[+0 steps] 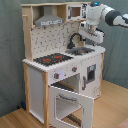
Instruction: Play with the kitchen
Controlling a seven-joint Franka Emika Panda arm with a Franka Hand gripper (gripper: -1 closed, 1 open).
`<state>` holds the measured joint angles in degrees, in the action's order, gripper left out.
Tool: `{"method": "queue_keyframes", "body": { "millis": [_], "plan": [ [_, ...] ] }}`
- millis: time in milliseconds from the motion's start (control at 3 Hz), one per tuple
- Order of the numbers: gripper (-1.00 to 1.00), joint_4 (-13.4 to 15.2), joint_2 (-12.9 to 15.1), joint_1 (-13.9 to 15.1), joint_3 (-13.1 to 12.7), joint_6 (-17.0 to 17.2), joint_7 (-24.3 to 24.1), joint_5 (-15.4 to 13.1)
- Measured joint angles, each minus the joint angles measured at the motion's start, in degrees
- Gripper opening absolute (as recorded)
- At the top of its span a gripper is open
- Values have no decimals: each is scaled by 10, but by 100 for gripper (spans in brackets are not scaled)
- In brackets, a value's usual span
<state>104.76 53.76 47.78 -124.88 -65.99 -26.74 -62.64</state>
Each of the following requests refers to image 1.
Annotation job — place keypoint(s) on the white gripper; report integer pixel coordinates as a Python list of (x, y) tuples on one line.
[(90, 32)]

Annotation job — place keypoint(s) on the white oven door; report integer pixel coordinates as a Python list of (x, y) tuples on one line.
[(63, 102)]

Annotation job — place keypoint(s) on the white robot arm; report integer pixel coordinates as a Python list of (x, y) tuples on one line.
[(96, 12)]

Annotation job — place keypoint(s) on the wooden toy kitchen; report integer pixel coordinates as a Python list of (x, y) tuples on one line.
[(47, 40)]

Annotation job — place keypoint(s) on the toy microwave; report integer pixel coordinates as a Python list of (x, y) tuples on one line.
[(76, 11)]

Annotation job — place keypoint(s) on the black toy faucet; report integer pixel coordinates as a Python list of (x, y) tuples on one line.
[(72, 40)]

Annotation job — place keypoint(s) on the grey toy sink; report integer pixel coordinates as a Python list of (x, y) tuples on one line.
[(79, 51)]

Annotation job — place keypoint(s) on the red right oven knob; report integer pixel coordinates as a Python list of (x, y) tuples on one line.
[(74, 69)]

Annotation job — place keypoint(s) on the white cabinet door with window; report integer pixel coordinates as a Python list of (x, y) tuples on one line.
[(90, 76)]

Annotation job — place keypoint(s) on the grey range hood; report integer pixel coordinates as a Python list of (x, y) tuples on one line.
[(48, 18)]

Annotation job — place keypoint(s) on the black toy stovetop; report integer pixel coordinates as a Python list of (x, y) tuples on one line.
[(52, 59)]

